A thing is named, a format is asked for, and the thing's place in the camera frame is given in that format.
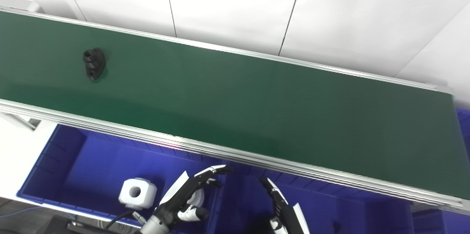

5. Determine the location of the white part with round hole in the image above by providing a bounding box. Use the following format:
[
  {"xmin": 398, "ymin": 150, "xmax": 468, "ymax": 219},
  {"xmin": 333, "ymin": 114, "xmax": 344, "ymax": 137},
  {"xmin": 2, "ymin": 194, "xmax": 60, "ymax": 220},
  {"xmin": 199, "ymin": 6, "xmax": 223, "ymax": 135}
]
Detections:
[{"xmin": 118, "ymin": 178, "xmax": 158, "ymax": 210}]

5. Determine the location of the green conveyor belt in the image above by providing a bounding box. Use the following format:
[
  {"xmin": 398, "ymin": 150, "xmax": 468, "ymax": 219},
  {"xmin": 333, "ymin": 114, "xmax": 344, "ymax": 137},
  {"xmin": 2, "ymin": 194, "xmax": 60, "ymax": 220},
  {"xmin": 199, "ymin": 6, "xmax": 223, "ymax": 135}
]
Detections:
[{"xmin": 0, "ymin": 10, "xmax": 470, "ymax": 199}]

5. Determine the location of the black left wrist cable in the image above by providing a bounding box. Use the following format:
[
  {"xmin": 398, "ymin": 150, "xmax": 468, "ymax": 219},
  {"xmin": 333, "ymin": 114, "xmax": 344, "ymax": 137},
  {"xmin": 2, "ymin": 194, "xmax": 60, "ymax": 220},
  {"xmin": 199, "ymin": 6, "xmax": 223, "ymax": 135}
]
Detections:
[{"xmin": 106, "ymin": 209, "xmax": 147, "ymax": 230}]

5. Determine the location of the large blue plastic bin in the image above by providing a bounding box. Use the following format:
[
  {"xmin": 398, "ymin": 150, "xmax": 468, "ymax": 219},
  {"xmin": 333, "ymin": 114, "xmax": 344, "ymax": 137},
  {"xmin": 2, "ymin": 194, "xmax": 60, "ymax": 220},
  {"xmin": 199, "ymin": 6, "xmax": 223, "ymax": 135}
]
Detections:
[{"xmin": 411, "ymin": 107, "xmax": 470, "ymax": 234}]

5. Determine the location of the small white plastic part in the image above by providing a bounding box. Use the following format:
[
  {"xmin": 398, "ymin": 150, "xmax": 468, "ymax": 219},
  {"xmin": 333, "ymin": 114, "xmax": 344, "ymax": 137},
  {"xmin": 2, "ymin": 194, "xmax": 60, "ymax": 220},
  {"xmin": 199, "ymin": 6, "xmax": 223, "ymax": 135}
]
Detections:
[{"xmin": 185, "ymin": 189, "xmax": 205, "ymax": 208}]

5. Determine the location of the aluminium conveyor leg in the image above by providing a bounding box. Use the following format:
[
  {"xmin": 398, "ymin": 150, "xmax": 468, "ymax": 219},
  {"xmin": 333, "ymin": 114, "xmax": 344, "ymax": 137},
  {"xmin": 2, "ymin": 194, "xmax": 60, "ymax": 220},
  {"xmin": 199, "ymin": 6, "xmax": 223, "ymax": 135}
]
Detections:
[{"xmin": 0, "ymin": 112, "xmax": 41, "ymax": 131}]

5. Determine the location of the black robot chest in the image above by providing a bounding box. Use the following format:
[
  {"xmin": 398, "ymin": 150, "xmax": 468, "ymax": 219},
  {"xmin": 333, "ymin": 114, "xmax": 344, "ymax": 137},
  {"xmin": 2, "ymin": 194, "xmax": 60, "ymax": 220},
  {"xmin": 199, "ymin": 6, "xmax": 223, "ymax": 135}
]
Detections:
[{"xmin": 66, "ymin": 221, "xmax": 142, "ymax": 234}]

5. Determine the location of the grey conveyor end box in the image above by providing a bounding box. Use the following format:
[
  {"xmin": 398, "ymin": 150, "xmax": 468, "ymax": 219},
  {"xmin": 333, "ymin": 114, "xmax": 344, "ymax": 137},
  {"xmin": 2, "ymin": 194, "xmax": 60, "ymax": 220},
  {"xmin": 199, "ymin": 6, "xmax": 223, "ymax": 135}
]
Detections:
[{"xmin": 0, "ymin": 0, "xmax": 44, "ymax": 14}]

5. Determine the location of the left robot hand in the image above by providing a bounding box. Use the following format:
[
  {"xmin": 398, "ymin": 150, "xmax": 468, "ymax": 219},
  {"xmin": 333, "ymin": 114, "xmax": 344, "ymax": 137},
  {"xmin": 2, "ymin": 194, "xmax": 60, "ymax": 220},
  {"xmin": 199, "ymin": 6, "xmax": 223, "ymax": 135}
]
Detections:
[{"xmin": 154, "ymin": 165, "xmax": 235, "ymax": 227}]

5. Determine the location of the black plastic bracket part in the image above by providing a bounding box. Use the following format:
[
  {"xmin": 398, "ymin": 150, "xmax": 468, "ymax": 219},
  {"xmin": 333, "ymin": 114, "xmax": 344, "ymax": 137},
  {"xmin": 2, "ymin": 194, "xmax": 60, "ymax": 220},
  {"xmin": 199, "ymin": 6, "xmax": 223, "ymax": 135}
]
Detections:
[{"xmin": 83, "ymin": 47, "xmax": 107, "ymax": 81}]

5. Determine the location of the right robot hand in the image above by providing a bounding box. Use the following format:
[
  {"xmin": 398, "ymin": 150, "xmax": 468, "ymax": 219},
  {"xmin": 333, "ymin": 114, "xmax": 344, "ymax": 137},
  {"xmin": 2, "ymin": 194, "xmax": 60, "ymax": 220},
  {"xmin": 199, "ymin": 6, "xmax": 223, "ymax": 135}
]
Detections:
[{"xmin": 259, "ymin": 177, "xmax": 311, "ymax": 234}]

